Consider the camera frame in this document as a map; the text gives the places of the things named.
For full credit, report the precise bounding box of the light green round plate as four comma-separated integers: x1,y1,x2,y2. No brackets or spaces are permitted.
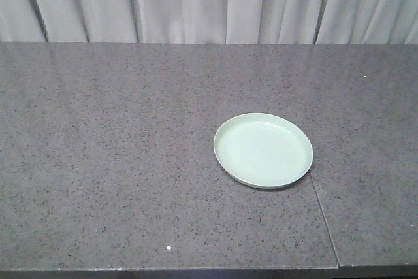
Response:
213,112,314,189

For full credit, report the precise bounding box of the white pleated curtain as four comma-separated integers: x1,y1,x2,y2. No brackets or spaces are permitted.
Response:
1,0,417,44

